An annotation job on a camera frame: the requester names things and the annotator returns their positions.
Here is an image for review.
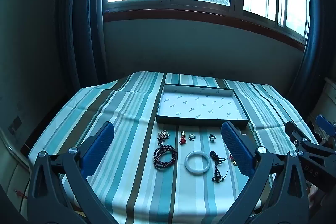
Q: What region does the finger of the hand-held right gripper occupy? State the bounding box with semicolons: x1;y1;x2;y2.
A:
316;115;336;137
286;121;336;159

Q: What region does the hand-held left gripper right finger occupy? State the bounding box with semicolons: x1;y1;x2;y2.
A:
210;120;311;224

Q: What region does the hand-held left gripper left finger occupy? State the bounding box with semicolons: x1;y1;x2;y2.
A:
27;121;124;224

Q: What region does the black gourd pendant cord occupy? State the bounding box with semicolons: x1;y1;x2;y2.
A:
209;151;229;183

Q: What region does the white jade bangle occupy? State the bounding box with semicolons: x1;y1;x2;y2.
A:
184;151;211;174

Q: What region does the shallow dark green box tray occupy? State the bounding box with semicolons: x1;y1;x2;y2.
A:
156;84;250;129

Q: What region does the dark red bead bracelet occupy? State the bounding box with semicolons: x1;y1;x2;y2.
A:
153;145;177;169

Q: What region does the gold filigree brooch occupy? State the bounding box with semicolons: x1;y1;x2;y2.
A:
157;130;170;146

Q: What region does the striped teal tablecloth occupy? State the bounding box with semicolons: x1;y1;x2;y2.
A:
28;71;319;219

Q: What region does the dark blue curtain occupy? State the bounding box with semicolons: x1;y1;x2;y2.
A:
56;0;108;88
285;0;336;109

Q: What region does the beige chair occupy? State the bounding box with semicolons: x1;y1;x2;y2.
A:
0;124;34;216

